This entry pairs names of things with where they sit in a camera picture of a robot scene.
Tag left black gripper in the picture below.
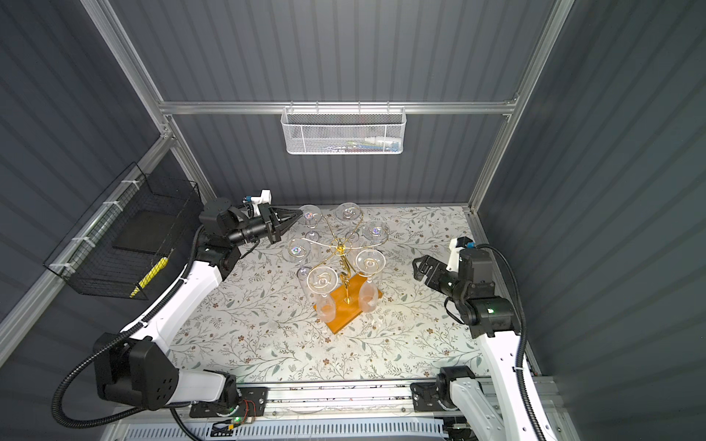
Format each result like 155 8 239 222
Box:
226 205 300 250

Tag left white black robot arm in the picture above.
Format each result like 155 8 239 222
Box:
93 198 303 411

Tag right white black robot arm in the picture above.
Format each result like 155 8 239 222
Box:
412 238 557 440

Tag orange wooden rack base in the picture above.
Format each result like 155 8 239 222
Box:
323 275 384 334

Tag clear flute glass front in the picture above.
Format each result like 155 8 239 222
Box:
306 266 338 323

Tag floral table mat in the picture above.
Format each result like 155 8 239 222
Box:
164 206 531 386

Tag items in white basket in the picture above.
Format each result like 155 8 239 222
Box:
323 136 404 154

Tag yellow black striped tool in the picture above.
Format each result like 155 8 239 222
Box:
130 257 169 299

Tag black pad in basket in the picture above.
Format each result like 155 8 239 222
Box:
112 211 177 255

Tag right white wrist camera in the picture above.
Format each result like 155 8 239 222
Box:
447 236 475 272

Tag gold wire glass rack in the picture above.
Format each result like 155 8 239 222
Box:
310 209 385 290

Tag white mesh wall basket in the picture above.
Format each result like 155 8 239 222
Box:
281 110 407 155

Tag black wire wall basket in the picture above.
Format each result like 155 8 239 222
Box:
44 170 203 301

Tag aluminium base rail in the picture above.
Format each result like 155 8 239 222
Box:
102 380 476 440

